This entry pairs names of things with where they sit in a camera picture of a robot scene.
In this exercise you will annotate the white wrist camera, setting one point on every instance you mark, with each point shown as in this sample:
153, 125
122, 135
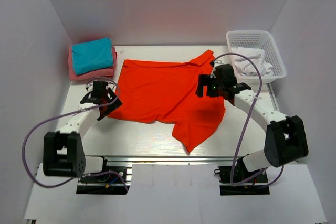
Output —
89, 86
214, 64

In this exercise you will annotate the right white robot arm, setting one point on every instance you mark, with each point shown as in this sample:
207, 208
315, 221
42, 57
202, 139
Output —
285, 139

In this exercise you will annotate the orange polo shirt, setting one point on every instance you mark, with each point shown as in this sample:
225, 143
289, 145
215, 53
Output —
166, 92

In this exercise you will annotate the folded pink t-shirt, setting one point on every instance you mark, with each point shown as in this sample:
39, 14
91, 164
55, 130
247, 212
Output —
104, 72

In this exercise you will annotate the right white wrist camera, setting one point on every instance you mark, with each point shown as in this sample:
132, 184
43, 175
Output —
214, 64

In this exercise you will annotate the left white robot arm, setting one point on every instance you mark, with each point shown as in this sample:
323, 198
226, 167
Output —
64, 155

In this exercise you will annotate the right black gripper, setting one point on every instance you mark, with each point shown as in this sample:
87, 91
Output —
205, 80

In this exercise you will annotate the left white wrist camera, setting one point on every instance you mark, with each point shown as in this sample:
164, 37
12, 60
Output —
89, 86

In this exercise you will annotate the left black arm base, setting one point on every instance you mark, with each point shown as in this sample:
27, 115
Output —
114, 179

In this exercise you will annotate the folded teal t-shirt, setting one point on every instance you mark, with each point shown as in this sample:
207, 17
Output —
92, 55

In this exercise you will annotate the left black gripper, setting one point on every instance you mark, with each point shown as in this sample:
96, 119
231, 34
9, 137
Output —
113, 106

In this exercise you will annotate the white plastic basket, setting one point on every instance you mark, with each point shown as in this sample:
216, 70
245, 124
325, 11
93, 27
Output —
259, 39

